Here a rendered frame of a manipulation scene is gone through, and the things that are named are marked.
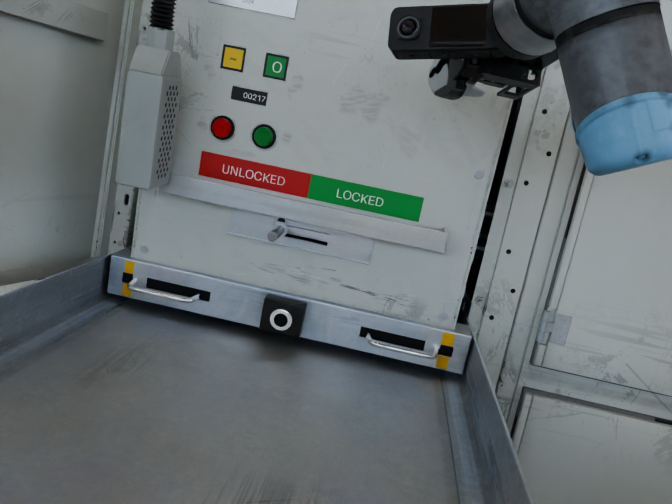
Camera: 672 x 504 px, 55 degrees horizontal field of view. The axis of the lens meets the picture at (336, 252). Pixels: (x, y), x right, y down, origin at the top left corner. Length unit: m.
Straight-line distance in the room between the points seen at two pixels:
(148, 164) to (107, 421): 0.33
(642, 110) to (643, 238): 0.59
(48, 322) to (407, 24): 0.57
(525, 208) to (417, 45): 0.46
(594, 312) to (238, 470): 0.65
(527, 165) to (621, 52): 0.55
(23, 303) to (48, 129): 0.31
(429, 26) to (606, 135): 0.23
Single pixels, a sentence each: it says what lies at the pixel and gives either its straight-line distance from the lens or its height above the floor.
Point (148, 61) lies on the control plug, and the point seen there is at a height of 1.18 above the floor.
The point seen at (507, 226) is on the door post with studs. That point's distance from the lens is 1.05.
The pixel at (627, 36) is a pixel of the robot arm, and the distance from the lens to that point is 0.52.
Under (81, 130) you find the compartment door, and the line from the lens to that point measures 1.10.
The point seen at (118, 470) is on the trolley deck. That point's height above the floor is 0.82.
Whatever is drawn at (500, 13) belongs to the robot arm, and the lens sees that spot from 0.61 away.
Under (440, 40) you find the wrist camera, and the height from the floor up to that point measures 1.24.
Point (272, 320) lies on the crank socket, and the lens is 0.93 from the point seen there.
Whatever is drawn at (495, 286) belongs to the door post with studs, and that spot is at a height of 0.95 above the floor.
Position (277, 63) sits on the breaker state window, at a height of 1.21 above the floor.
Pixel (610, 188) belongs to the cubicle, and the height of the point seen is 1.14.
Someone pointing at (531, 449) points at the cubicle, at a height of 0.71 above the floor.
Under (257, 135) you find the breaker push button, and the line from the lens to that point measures 0.92.
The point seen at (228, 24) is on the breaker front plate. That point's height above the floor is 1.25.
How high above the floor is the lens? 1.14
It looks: 11 degrees down
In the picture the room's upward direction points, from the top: 12 degrees clockwise
